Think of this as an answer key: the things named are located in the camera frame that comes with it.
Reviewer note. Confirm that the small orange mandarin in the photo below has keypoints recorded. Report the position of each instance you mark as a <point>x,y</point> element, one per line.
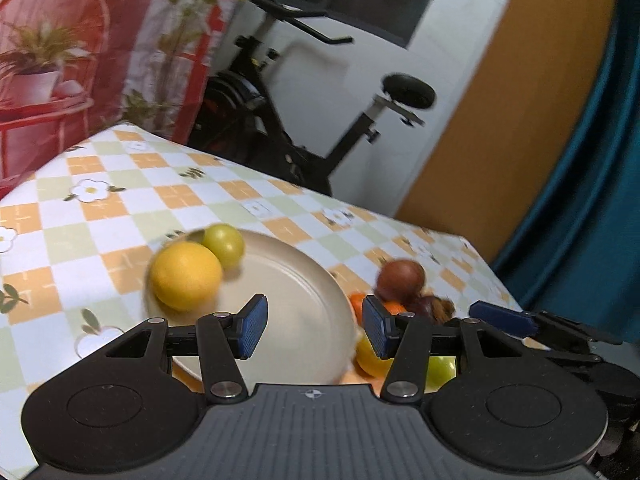
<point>394,308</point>
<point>356,301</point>

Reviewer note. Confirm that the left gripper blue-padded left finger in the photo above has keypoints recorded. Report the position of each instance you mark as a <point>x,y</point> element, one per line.
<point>218,340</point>

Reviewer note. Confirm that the bright green round fruit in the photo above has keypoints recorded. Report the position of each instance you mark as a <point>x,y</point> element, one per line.
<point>440,370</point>

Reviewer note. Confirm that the teal curtain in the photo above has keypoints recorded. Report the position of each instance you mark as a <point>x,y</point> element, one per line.
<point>576,253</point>

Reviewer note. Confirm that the red-brown apple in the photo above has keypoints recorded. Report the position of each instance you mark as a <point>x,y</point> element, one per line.
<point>400,280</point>

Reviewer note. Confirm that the small orange mandarin right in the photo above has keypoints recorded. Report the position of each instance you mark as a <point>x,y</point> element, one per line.
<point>394,308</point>

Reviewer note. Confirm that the printed red backdrop cloth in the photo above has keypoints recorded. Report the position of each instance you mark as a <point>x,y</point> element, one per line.
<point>71,68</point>

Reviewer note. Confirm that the wooden board panel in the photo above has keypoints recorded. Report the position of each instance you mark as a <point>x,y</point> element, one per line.
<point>513,122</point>

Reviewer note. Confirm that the large yellow orange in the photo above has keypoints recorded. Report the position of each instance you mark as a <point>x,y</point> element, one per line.
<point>185,275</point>

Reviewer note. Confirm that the yellow lemon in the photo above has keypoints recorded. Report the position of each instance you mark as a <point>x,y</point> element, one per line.
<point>368,361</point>

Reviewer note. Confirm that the dark purple mangosteen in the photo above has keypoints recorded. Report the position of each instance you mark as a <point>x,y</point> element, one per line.
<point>437,310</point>

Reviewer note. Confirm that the small orange mandarin left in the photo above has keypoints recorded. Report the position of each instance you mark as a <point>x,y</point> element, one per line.
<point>356,301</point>

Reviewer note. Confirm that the black exercise bike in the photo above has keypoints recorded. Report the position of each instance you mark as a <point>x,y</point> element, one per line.
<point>238,119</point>

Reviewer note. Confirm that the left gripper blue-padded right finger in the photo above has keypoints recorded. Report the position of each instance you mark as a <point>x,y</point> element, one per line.
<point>409,340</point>

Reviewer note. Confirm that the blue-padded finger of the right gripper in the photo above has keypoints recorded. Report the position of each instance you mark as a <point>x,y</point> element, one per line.
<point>515,323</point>

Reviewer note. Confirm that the floral checkered tablecloth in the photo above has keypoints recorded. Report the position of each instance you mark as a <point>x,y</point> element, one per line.
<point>76,237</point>

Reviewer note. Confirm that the yellow-green round fruit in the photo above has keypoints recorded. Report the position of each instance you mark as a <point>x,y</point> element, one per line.
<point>226,243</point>

